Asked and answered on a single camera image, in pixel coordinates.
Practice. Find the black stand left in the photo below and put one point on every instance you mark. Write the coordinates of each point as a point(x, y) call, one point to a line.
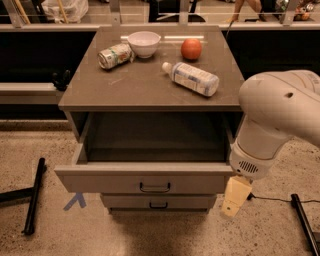
point(32, 193)

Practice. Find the grey drawer cabinet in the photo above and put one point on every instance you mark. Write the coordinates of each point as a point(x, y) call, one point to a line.
point(142, 86)

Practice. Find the black stand right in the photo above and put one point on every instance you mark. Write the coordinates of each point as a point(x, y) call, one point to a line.
point(313, 238)

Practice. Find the green white soda can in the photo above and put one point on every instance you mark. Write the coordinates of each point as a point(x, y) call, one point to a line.
point(115, 55)

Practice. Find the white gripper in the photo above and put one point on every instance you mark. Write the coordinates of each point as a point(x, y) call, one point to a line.
point(246, 164)

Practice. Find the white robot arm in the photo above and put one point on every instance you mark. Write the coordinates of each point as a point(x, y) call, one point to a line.
point(277, 106)

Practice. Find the white plastic bottle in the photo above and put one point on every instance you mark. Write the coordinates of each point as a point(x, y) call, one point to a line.
point(193, 78)

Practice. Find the black clamp on rail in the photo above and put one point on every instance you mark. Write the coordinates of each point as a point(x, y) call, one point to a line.
point(61, 80)

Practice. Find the orange fruit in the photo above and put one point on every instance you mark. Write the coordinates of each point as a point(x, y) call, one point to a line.
point(191, 49)

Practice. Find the white bowl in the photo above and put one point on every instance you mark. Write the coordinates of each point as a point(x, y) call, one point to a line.
point(144, 43)

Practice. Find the blue tape cross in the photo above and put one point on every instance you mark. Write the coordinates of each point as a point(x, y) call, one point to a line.
point(77, 198)

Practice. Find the grey top drawer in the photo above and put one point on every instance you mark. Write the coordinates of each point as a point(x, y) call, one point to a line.
point(151, 153)

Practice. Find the black stand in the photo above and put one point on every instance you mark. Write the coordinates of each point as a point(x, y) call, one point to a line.
point(313, 238)
point(32, 193)

